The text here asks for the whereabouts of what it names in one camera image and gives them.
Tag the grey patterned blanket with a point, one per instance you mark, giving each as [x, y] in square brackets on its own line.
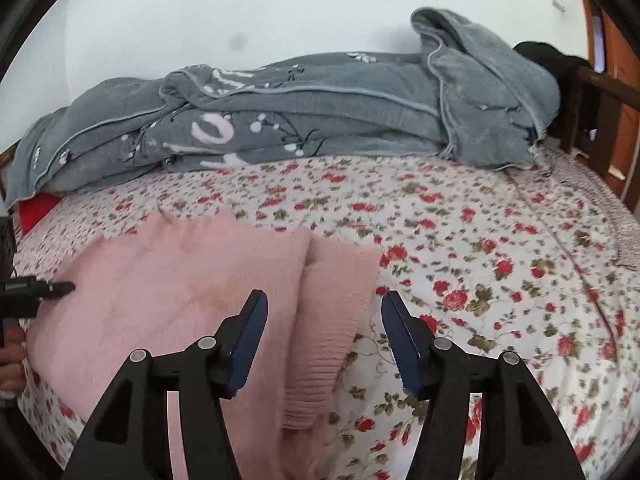
[350, 110]

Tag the pink ribbed knit sweater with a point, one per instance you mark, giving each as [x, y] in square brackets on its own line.
[165, 300]

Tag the white wall socket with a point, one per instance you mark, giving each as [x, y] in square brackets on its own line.
[557, 0]

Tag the person's left hand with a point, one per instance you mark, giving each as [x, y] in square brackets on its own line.
[11, 365]

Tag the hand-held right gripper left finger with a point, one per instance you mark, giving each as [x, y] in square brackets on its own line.
[247, 345]

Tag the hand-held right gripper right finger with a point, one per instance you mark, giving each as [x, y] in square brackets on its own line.
[402, 345]

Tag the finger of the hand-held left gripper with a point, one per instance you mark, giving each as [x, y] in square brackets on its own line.
[50, 288]

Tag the dark cloth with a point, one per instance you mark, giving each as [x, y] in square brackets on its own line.
[545, 57]

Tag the floral bed sheet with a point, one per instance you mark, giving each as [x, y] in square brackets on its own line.
[475, 240]

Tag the red cloth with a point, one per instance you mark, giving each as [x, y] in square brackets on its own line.
[37, 212]

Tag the orange wooden door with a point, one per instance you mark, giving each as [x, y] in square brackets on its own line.
[612, 60]

